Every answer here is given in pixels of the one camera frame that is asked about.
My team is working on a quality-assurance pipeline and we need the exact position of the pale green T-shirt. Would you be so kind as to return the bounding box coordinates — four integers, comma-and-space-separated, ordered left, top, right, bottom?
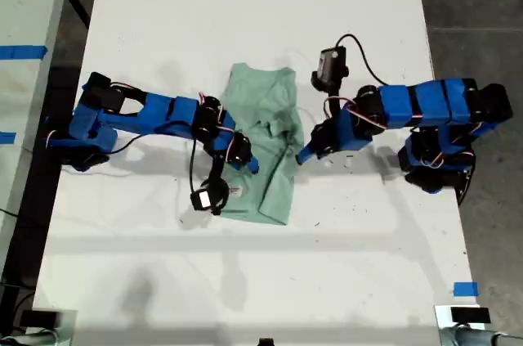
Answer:
220, 62, 306, 227

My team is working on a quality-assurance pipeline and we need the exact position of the blue tape square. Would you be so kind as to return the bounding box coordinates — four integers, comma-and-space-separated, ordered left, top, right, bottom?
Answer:
453, 281, 479, 297

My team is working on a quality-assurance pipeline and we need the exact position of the small black box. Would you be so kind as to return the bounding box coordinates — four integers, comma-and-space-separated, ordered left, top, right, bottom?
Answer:
450, 307, 491, 325
20, 309, 61, 327

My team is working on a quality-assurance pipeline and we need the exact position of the long blue tape strip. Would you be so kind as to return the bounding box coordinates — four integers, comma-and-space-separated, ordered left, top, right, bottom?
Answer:
0, 45, 49, 60

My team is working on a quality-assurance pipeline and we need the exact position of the pale grey tube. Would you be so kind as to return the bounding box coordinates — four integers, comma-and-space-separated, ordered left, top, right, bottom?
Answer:
439, 326, 523, 346
0, 328, 62, 346

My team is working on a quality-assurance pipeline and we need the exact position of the pale side table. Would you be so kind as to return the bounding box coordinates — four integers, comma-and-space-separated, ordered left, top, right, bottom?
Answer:
0, 0, 77, 269

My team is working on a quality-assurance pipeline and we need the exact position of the black camera cable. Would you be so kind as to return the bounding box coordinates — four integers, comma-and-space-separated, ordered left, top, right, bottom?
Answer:
101, 132, 203, 200
335, 34, 389, 88

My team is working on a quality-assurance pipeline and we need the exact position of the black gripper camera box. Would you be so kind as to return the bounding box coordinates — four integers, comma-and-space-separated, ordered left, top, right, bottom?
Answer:
310, 46, 351, 92
190, 182, 229, 216

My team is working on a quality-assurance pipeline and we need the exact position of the black metal frame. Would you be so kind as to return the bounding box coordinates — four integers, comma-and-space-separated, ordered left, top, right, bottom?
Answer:
65, 0, 93, 30

